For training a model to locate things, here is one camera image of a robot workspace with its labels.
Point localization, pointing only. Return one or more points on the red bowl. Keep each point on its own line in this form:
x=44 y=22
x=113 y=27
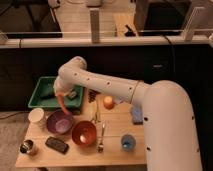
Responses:
x=84 y=133

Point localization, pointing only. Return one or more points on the purple grapes bunch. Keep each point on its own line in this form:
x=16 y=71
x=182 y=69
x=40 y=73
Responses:
x=92 y=95

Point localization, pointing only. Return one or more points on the blue sponge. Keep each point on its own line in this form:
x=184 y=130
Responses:
x=136 y=114

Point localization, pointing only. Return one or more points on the grey blue cloth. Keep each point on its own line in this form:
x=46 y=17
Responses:
x=118 y=100

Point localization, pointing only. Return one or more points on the silver fork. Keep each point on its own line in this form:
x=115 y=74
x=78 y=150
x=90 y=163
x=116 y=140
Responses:
x=100 y=145

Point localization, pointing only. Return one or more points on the orange fruit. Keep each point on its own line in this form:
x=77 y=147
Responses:
x=108 y=102

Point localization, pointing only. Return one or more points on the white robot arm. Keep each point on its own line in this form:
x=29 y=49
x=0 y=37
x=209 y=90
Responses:
x=170 y=133

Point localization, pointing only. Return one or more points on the metal cup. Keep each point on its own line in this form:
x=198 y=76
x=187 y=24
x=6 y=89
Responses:
x=28 y=147

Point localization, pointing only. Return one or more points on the small blue cup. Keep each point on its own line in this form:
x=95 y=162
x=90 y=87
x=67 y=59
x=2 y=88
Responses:
x=128 y=142

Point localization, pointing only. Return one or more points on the yellow green corn piece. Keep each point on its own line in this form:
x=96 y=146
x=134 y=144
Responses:
x=96 y=114

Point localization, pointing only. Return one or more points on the wooden table board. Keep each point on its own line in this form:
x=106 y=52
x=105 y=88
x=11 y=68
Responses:
x=118 y=122

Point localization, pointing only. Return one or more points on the purple bowl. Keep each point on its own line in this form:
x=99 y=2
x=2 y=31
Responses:
x=59 y=123

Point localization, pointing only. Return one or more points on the black rectangular phone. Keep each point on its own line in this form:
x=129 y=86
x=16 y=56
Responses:
x=57 y=144

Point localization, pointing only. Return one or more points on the green plastic tray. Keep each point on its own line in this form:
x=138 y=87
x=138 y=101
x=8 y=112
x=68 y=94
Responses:
x=44 y=85

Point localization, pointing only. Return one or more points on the white paper cup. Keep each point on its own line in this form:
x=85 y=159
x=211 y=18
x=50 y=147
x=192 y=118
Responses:
x=37 y=117

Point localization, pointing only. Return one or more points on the red chili pepper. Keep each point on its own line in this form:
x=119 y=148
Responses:
x=63 y=104

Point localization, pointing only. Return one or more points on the black handled brush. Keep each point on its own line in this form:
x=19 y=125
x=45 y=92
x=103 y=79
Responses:
x=71 y=94

